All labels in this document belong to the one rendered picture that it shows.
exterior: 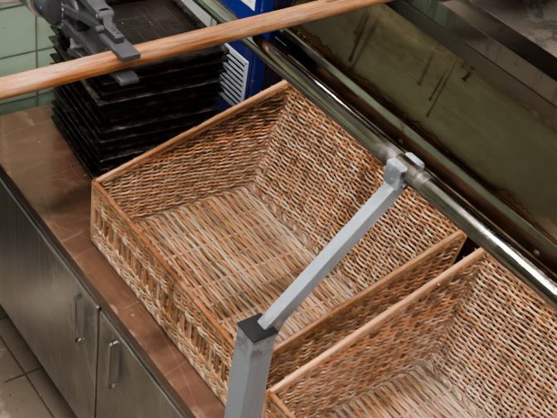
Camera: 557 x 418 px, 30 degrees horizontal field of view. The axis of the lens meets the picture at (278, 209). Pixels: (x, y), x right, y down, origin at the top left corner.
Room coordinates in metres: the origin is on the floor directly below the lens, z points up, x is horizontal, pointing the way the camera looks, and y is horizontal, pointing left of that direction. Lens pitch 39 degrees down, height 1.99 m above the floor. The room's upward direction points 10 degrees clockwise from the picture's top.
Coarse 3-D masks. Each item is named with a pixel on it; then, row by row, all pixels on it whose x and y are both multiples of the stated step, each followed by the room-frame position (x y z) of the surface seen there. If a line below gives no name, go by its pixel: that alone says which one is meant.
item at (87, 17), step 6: (66, 6) 1.38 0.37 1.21; (66, 12) 1.37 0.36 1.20; (72, 12) 1.36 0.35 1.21; (78, 12) 1.36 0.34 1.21; (84, 12) 1.36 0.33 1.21; (90, 12) 1.36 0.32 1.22; (78, 18) 1.35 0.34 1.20; (84, 18) 1.34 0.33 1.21; (90, 18) 1.34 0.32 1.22; (90, 24) 1.33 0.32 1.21; (96, 24) 1.32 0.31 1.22; (114, 24) 1.32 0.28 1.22; (96, 30) 1.30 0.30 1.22; (102, 30) 1.31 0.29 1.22
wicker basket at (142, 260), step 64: (192, 128) 1.72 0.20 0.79; (256, 128) 1.82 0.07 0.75; (320, 128) 1.77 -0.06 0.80; (128, 192) 1.62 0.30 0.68; (192, 192) 1.72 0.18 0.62; (256, 192) 1.80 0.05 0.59; (320, 192) 1.70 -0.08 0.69; (128, 256) 1.47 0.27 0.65; (192, 256) 1.56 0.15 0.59; (256, 256) 1.59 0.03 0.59; (384, 256) 1.54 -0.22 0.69; (448, 256) 1.45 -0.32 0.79; (192, 320) 1.29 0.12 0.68; (320, 320) 1.26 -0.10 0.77
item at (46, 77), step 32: (320, 0) 1.54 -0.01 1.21; (352, 0) 1.56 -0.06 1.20; (384, 0) 1.61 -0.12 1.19; (192, 32) 1.37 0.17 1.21; (224, 32) 1.39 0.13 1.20; (256, 32) 1.43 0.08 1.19; (64, 64) 1.22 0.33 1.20; (96, 64) 1.25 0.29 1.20; (128, 64) 1.28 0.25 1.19; (0, 96) 1.15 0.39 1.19
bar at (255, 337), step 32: (192, 0) 1.57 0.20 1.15; (288, 64) 1.38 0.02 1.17; (320, 96) 1.31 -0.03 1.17; (352, 128) 1.25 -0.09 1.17; (384, 160) 1.19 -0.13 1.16; (416, 160) 1.19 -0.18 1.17; (384, 192) 1.16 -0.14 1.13; (448, 192) 1.12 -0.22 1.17; (352, 224) 1.13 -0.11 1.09; (480, 224) 1.06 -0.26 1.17; (320, 256) 1.10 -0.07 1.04; (512, 256) 1.01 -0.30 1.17; (288, 288) 1.07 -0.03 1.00; (544, 288) 0.97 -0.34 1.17; (256, 320) 1.05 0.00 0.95; (256, 352) 1.01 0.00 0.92; (256, 384) 1.02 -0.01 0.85; (224, 416) 1.03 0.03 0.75; (256, 416) 1.03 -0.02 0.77
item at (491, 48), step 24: (408, 0) 1.72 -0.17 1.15; (432, 0) 1.67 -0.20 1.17; (456, 0) 1.68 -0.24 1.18; (456, 24) 1.62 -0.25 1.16; (480, 24) 1.60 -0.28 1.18; (504, 24) 1.62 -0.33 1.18; (480, 48) 1.58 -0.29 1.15; (504, 48) 1.54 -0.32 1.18; (528, 48) 1.55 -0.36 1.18; (528, 72) 1.50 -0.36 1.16; (552, 72) 1.48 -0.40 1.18; (552, 96) 1.45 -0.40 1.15
